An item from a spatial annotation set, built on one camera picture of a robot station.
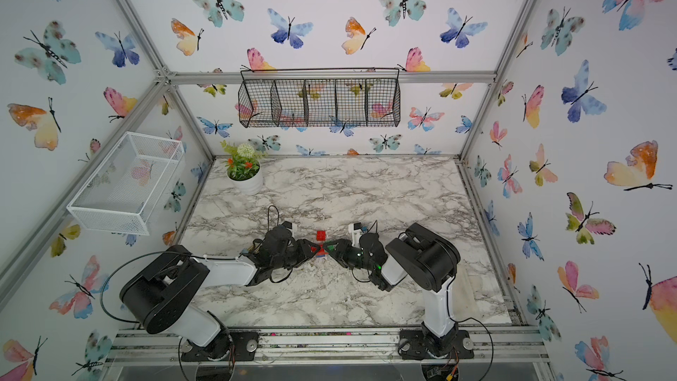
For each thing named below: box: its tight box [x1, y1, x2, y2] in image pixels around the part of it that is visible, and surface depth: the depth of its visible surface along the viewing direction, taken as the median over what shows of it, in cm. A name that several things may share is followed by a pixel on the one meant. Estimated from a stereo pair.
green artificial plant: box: [220, 140, 268, 181], surface depth 101 cm
